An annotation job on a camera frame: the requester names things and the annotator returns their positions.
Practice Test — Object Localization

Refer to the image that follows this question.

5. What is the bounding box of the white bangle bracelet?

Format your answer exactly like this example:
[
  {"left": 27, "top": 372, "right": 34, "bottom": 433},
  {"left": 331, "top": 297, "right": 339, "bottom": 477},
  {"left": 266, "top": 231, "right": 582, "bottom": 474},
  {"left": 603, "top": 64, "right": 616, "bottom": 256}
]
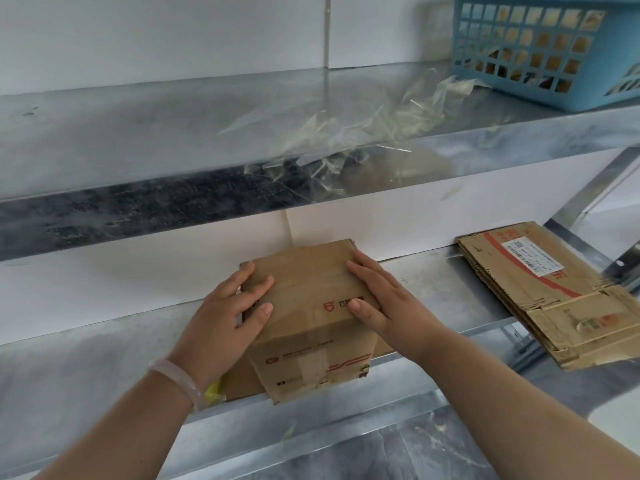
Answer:
[{"left": 147, "top": 358, "right": 206, "bottom": 413}]

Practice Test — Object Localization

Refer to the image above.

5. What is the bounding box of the person's right forearm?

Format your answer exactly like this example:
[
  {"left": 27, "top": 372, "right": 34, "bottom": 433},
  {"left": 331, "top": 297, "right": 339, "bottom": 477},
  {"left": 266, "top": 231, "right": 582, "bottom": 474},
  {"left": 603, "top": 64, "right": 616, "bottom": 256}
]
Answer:
[{"left": 417, "top": 329, "right": 640, "bottom": 480}]

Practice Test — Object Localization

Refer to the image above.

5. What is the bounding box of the blue plastic basket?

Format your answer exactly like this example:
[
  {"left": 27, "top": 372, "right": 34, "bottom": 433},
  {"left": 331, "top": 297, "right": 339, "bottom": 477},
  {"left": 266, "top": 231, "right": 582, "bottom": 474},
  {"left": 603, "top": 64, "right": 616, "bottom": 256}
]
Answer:
[{"left": 452, "top": 0, "right": 640, "bottom": 113}]

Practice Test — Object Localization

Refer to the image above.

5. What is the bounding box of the white-labelled cardboard box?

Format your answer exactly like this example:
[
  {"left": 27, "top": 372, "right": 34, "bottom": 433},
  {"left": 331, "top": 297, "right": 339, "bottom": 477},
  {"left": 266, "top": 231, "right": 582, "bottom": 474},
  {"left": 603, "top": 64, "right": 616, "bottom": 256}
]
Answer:
[{"left": 455, "top": 222, "right": 640, "bottom": 371}]

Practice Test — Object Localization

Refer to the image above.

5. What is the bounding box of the pile of clear tape scraps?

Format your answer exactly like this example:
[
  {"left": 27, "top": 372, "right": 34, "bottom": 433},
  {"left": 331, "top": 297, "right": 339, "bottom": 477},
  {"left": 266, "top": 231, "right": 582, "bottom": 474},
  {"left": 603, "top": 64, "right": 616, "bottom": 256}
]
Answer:
[{"left": 217, "top": 74, "right": 493, "bottom": 195}]

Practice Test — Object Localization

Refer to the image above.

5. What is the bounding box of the person's right hand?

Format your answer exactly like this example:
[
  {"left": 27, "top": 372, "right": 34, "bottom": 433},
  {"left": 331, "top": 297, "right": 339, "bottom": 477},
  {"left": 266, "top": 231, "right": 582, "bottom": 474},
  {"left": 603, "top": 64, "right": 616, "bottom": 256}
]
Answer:
[{"left": 345, "top": 249, "right": 441, "bottom": 365}]

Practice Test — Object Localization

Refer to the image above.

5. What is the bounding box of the large red-printed cardboard box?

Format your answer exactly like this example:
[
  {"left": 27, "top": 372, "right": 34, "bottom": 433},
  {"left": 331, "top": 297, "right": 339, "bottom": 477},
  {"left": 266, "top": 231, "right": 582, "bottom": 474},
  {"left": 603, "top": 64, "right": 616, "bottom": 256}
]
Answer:
[{"left": 219, "top": 238, "right": 396, "bottom": 407}]

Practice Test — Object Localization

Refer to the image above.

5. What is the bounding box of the person's left forearm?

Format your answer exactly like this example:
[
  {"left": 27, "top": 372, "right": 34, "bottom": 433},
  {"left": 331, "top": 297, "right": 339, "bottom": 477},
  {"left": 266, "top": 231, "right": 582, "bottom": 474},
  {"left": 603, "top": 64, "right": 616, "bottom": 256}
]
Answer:
[{"left": 32, "top": 369, "right": 196, "bottom": 480}]

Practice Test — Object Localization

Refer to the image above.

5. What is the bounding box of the pile of assorted small items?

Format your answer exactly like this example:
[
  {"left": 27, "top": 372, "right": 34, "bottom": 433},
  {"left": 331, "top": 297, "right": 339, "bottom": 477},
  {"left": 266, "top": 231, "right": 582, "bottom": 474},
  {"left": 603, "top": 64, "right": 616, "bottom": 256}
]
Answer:
[{"left": 465, "top": 5, "right": 609, "bottom": 93}]

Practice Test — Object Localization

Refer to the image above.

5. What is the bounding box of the yellow tape roll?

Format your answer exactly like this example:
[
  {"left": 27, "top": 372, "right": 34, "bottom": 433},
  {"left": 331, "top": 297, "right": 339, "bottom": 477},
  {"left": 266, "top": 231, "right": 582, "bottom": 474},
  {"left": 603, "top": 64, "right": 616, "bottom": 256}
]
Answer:
[{"left": 203, "top": 378, "right": 225, "bottom": 407}]

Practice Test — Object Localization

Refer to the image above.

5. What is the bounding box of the person's left hand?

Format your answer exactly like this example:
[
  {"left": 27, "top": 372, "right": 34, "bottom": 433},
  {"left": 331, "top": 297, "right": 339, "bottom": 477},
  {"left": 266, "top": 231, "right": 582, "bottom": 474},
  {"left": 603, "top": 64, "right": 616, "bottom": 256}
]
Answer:
[{"left": 167, "top": 261, "right": 275, "bottom": 393}]

